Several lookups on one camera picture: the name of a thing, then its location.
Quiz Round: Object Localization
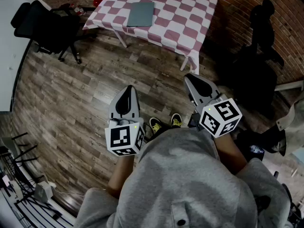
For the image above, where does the right black yellow shoe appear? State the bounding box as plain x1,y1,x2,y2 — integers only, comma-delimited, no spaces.
171,113,183,128

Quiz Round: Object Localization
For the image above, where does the person's left forearm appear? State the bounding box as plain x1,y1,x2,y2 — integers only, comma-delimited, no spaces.
105,154,136,199

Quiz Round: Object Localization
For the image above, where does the white metal bar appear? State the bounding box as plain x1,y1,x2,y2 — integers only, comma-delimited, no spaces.
275,79,304,92

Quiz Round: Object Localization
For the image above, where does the person's right forearm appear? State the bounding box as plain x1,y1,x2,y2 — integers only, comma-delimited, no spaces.
213,133,249,175

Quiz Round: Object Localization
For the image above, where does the clear water bottle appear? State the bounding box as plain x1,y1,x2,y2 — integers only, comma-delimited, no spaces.
249,144,265,154

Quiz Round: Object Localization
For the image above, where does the white folding table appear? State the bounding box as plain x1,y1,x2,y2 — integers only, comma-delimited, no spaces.
113,29,193,72

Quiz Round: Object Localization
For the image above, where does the dark green hardcover book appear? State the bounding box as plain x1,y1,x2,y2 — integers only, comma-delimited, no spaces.
126,1,155,28

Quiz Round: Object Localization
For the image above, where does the red white checkered tablecloth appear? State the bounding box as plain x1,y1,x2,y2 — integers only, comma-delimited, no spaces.
82,0,219,75

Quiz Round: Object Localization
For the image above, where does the black mesh office chair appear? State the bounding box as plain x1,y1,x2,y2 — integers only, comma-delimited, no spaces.
10,0,95,65

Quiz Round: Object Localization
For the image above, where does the black padded office chair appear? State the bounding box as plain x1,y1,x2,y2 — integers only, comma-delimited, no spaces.
213,0,285,118

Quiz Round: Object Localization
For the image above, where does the white desk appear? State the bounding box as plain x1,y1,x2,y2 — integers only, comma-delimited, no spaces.
0,0,52,114

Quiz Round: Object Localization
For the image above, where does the grey hooded sweatshirt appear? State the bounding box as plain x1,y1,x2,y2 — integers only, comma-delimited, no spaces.
73,127,294,228

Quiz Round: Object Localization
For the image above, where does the black yellow shoe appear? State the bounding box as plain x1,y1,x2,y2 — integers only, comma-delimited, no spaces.
149,117,163,135
171,113,183,128

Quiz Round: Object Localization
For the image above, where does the grey power box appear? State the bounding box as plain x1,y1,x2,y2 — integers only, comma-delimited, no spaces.
33,180,54,203

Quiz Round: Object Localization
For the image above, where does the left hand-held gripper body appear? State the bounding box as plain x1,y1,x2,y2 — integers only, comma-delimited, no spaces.
104,114,146,157

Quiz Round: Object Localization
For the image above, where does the black wire rack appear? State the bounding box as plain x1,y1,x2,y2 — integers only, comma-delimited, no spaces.
0,146,72,228

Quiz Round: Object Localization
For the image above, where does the left black yellow shoe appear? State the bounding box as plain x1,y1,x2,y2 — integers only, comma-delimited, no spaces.
149,117,163,135

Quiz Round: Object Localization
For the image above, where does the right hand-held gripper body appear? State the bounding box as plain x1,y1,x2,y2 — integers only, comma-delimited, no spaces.
187,95,243,139

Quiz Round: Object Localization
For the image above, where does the beige jacket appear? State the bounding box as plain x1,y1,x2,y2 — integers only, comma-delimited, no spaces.
272,98,304,156

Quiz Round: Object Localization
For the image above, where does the grey chair with black legs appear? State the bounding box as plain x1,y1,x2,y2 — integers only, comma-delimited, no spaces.
0,132,38,166

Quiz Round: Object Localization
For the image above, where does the red white canister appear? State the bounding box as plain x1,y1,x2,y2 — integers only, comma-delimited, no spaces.
68,3,86,16

